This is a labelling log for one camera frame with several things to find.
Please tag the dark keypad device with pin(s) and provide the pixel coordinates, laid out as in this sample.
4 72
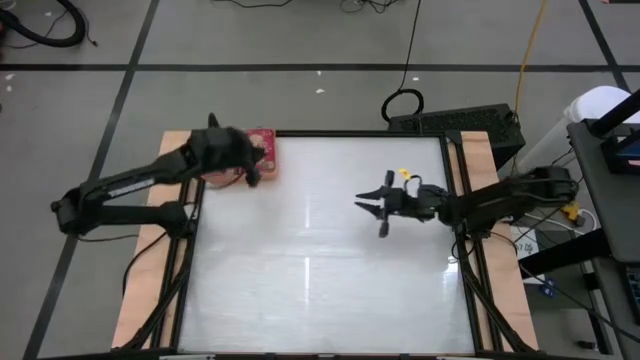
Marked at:
634 295

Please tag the black desk crossbar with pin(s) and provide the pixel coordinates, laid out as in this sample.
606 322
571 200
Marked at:
565 250

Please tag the black table frame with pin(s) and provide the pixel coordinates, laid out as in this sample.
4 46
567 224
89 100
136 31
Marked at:
350 134

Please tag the yellow power plug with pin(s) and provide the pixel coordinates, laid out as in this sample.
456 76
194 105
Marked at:
572 211

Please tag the black computer case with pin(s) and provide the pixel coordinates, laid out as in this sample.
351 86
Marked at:
460 125

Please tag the small black post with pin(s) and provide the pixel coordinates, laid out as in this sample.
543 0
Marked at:
213 121

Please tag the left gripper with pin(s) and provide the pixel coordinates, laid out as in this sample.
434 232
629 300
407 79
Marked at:
222 150

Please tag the white paper sheet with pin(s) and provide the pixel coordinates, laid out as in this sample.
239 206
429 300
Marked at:
525 247

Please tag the blue tags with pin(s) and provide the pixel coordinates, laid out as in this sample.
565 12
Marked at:
550 289

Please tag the light wooden board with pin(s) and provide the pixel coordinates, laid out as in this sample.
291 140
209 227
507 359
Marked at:
137 300
515 310

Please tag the small black floor box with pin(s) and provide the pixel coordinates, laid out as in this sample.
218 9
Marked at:
585 345

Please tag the white lined bin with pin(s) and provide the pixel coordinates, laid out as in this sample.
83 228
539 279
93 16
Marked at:
550 145

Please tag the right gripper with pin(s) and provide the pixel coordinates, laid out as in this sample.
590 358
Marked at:
420 202

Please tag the black desk bar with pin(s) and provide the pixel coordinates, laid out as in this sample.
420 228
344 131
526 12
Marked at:
617 112

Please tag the red popcorn bag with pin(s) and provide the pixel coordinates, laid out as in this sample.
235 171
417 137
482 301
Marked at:
266 145

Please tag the black screen device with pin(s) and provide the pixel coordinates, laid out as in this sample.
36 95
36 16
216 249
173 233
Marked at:
612 155

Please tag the grey side desk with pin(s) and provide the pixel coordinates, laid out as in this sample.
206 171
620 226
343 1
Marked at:
600 220

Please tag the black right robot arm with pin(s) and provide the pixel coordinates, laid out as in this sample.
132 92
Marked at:
500 197

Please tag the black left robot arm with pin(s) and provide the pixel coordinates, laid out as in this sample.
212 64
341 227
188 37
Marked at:
130 185

